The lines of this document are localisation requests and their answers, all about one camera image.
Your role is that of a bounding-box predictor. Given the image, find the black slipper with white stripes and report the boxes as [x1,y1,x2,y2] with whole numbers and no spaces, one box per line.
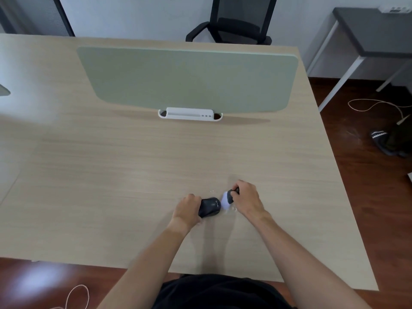
[369,128,395,157]

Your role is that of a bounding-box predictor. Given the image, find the white divider bracket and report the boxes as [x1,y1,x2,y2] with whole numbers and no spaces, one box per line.
[158,107,223,122]

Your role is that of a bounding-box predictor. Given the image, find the black mesh office chair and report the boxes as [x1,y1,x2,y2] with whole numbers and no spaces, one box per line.
[185,0,279,45]

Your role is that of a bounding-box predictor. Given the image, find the white cable with adapter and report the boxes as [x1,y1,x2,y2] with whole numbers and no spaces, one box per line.
[48,284,90,309]

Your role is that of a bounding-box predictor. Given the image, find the black brush with white bristles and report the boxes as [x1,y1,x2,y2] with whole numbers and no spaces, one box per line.
[221,188,240,212]

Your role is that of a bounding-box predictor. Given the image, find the black computer mouse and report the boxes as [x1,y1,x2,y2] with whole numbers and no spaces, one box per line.
[197,197,223,218]

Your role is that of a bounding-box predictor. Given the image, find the person's black shorts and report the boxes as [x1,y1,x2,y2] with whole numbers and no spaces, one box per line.
[159,274,298,309]

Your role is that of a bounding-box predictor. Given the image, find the white floor cable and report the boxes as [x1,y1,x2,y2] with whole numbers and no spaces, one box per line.
[347,99,412,126]

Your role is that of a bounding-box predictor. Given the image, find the person's right hand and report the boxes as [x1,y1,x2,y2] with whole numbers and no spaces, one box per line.
[231,180,273,222]

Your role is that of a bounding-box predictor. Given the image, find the black framed mesh panel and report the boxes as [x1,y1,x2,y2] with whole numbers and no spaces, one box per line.
[0,0,75,37]

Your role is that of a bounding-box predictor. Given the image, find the person's left forearm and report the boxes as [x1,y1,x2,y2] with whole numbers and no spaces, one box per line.
[96,225,189,309]

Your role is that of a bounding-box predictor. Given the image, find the person's right forearm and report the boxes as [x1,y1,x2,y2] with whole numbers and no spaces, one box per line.
[254,212,374,309]

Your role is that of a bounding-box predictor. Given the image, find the person's left hand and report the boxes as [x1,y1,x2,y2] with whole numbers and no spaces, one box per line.
[167,194,204,238]

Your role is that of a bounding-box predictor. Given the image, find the grey table with white legs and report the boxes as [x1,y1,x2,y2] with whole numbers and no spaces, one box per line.
[306,7,412,112]

